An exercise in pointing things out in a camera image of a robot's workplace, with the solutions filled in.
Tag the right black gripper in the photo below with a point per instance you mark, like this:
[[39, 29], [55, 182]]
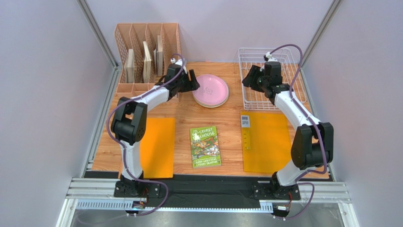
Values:
[[255, 78]]

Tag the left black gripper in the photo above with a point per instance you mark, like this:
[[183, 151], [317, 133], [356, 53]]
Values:
[[192, 85]]

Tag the pink plate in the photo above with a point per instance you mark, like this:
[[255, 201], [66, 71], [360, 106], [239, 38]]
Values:
[[211, 86]]

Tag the tan yellow plate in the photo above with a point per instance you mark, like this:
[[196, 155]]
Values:
[[211, 101]]

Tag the cream yellow plate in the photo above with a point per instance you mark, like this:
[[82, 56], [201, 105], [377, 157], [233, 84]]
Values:
[[210, 106]]

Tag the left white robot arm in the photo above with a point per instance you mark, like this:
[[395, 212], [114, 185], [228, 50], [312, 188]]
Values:
[[128, 126]]

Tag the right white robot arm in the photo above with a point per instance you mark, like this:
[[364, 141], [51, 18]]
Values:
[[312, 147]]

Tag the middle beige book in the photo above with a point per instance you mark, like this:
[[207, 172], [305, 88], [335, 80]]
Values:
[[147, 63]]

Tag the pink desk file organizer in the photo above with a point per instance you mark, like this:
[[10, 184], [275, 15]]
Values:
[[131, 36]]

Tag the right orange folder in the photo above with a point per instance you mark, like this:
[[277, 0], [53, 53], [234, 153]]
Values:
[[266, 142]]

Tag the orange folder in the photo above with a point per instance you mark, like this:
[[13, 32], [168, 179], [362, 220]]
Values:
[[153, 156], [266, 142]]

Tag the left beige book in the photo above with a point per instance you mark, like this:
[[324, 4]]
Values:
[[129, 67]]

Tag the green children's book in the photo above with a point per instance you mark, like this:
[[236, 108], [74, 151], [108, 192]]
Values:
[[205, 149]]

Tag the left orange folder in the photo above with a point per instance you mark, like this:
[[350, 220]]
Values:
[[153, 156]]

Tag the black base mat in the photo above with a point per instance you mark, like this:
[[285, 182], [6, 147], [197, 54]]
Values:
[[204, 191]]

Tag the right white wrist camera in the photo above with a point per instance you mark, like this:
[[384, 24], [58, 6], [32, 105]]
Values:
[[269, 58]]

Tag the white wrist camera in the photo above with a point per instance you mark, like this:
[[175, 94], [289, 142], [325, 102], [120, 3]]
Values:
[[269, 58], [181, 63]]

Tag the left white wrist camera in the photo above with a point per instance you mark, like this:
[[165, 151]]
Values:
[[181, 63]]

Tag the white wire dish rack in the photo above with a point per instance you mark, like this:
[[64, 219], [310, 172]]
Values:
[[290, 72]]

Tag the left aluminium frame post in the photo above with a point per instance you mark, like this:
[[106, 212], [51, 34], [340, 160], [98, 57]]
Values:
[[85, 7]]

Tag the aluminium frame post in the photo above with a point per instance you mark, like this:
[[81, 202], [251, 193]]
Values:
[[335, 4], [85, 7]]

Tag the right aluminium frame post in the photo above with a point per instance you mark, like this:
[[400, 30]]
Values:
[[335, 4]]

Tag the aluminium front rail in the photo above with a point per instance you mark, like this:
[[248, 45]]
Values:
[[91, 202]]

